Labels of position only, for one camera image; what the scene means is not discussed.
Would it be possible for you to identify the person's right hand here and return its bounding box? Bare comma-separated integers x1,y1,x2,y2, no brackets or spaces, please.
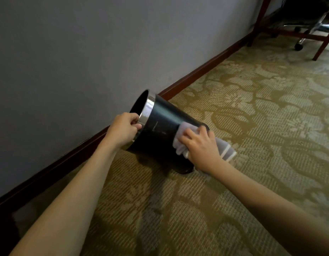
177,125,226,175

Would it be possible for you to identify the office chair wheeled base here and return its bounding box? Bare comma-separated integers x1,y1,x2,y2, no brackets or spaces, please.
270,7,329,52

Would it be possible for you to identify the grey cleaning cloth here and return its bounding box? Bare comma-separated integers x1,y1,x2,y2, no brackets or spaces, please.
172,122,237,174

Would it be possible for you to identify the black waste bin chrome rim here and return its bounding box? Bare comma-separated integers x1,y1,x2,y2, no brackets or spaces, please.
121,89,210,175

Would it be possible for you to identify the dark red wooden desk frame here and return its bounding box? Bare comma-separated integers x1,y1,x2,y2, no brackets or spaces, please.
246,0,329,62

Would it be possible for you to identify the dark wooden baseboard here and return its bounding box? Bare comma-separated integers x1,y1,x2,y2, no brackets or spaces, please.
0,32,254,211

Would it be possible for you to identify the person's left hand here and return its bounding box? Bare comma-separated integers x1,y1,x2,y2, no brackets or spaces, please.
103,112,142,150

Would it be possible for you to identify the dark red wooden cabinet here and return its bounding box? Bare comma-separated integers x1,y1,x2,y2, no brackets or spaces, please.
0,208,21,256

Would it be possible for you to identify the person's left forearm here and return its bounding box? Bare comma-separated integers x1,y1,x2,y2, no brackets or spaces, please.
9,137,118,256

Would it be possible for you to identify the person's right forearm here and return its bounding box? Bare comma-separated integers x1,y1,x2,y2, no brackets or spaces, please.
214,160,329,256

